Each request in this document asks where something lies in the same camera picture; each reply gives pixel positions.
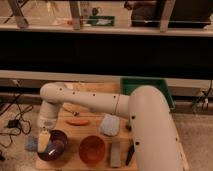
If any black power adapter with cables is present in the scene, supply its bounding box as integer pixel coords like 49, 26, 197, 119
0, 83, 34, 161

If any black handled brush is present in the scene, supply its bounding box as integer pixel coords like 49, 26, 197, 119
125, 121, 136, 167

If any orange carrot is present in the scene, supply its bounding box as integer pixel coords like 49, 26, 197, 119
65, 120, 90, 126

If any grey sponge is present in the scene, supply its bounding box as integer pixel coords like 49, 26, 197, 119
110, 142, 121, 168

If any green tray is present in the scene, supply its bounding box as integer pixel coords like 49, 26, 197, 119
120, 77, 175, 109

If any green box on shelf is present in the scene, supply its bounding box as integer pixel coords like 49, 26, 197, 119
88, 16, 115, 26

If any orange bowl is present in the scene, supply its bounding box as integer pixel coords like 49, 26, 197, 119
78, 135, 106, 166

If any metal spoon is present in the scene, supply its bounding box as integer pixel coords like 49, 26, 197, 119
69, 110, 80, 117

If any wooden board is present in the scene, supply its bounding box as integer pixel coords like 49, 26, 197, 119
35, 81, 190, 171

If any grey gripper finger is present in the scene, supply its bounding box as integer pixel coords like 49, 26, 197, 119
45, 141, 55, 155
25, 136, 37, 152

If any purple bowl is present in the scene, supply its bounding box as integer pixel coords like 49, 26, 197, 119
38, 130, 68, 161

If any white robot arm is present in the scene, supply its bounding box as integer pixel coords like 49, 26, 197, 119
36, 82, 183, 171

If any light blue cloth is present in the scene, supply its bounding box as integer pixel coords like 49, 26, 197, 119
99, 114, 120, 136

